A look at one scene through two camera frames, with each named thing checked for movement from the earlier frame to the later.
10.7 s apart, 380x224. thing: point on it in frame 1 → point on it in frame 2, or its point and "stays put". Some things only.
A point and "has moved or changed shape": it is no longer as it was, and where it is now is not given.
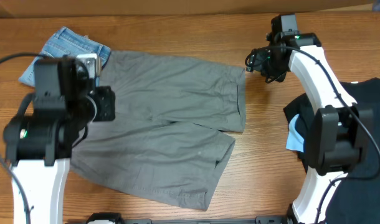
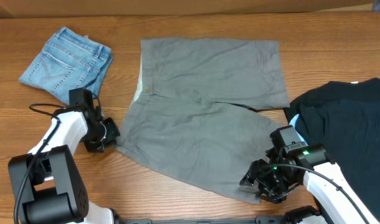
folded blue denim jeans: x=68 y=42 stays put
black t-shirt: x=362 y=196 stays put
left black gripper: x=106 y=97 → x=113 y=133
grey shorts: x=169 y=135 has moved or changed shape
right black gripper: x=259 y=63 → x=254 y=175
